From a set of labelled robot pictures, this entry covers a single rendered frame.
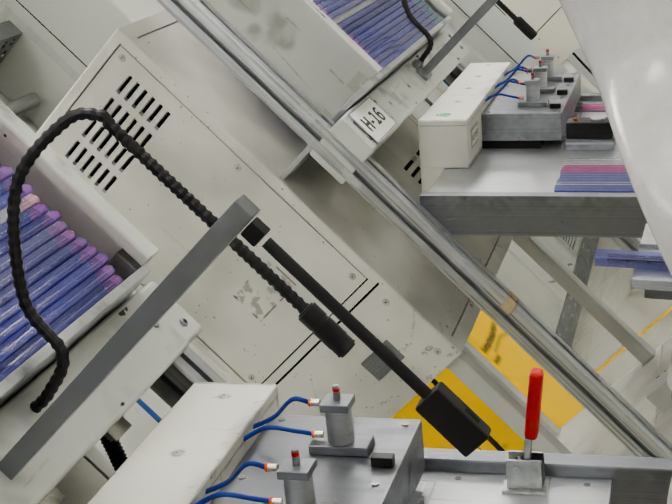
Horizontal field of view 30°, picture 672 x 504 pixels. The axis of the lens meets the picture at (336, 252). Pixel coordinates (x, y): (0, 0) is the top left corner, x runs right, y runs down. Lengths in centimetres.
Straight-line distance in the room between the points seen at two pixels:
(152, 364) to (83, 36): 307
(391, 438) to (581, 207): 83
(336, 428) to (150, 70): 102
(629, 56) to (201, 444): 49
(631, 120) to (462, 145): 130
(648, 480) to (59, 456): 48
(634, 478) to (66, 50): 328
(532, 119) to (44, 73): 238
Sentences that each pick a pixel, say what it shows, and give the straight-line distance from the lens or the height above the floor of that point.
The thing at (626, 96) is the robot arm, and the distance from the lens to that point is 73.
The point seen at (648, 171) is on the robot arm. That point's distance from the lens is 71.
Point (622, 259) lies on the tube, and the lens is 120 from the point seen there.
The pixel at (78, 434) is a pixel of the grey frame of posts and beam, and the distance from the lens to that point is 99.
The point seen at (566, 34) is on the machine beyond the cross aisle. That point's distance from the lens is 538.
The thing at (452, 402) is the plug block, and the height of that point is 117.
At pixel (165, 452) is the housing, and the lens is 103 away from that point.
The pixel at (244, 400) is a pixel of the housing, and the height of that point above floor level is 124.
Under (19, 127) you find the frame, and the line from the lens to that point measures 117.
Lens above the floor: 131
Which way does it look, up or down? 2 degrees down
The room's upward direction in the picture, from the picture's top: 47 degrees counter-clockwise
